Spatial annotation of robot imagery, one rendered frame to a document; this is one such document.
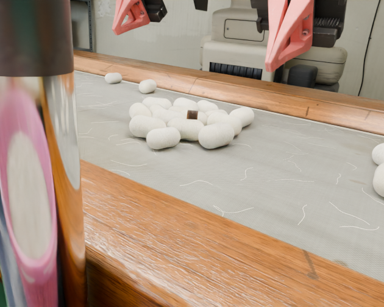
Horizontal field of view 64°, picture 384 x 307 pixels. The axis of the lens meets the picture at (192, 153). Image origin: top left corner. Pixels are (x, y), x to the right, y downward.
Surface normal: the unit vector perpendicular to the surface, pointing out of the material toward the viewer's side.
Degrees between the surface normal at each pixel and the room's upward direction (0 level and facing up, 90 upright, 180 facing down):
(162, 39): 90
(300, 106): 45
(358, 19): 90
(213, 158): 0
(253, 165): 0
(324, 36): 131
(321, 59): 90
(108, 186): 0
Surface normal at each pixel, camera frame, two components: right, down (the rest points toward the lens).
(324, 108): -0.32, -0.45
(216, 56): -0.47, 0.43
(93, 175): 0.08, -0.92
